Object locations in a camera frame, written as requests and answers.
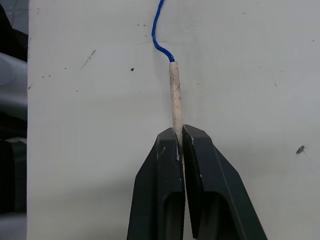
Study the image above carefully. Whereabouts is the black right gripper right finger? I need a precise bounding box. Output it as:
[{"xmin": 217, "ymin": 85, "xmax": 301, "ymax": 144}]
[{"xmin": 181, "ymin": 124, "xmax": 268, "ymax": 240}]

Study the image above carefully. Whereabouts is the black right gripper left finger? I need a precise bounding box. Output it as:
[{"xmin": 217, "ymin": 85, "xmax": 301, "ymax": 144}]
[{"xmin": 126, "ymin": 126, "xmax": 186, "ymax": 240}]

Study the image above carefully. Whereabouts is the blue lace with white tip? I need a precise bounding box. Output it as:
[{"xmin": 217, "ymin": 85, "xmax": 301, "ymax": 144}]
[{"xmin": 151, "ymin": 0, "xmax": 187, "ymax": 198}]

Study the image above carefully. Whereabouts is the black robot body part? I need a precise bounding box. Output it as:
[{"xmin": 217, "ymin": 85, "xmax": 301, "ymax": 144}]
[{"xmin": 0, "ymin": 138, "xmax": 28, "ymax": 216}]

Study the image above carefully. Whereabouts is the silver robot body part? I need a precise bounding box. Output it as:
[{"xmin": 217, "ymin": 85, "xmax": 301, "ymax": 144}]
[{"xmin": 0, "ymin": 52, "xmax": 28, "ymax": 113}]

